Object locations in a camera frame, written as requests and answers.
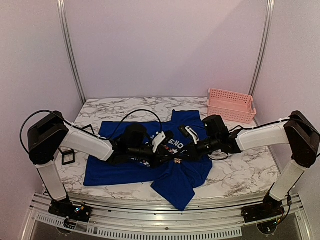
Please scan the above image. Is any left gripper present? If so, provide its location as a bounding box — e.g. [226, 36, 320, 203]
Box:
[128, 145, 176, 170]

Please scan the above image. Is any silver brooch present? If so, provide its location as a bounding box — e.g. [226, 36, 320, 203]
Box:
[174, 158, 183, 164]

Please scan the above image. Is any blue printed t-shirt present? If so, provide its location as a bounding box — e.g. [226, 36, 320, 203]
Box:
[83, 110, 213, 211]

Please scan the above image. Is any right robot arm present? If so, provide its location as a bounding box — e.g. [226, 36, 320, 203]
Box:
[185, 110, 320, 218]

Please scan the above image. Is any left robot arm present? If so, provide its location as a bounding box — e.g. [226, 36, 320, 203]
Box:
[22, 110, 173, 217]

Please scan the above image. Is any pink plastic basket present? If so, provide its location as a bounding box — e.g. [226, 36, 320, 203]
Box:
[207, 88, 257, 124]

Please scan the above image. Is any far black display box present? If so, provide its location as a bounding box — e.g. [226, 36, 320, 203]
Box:
[82, 124, 95, 134]

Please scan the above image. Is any black display box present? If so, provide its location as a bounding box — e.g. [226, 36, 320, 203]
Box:
[82, 124, 95, 134]
[58, 148, 76, 166]

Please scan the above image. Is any near black display box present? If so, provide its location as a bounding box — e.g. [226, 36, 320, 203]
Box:
[58, 148, 76, 166]

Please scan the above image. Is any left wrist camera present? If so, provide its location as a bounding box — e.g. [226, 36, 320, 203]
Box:
[151, 130, 174, 153]

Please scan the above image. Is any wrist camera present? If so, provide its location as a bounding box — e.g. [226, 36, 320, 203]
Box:
[151, 130, 174, 153]
[178, 125, 200, 145]

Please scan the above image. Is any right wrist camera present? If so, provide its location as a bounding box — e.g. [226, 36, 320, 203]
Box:
[178, 125, 200, 145]

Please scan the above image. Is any aluminium front rail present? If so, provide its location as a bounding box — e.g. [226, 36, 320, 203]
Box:
[21, 193, 313, 240]

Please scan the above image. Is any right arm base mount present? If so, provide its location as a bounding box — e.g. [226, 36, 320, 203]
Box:
[241, 195, 292, 225]

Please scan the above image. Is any right aluminium frame post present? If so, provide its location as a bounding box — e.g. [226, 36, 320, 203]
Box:
[248, 0, 276, 98]

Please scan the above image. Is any aluminium frame post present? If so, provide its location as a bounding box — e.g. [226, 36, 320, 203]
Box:
[56, 0, 87, 105]
[248, 0, 276, 98]

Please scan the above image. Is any left aluminium frame post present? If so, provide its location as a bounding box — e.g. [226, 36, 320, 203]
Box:
[56, 0, 87, 105]

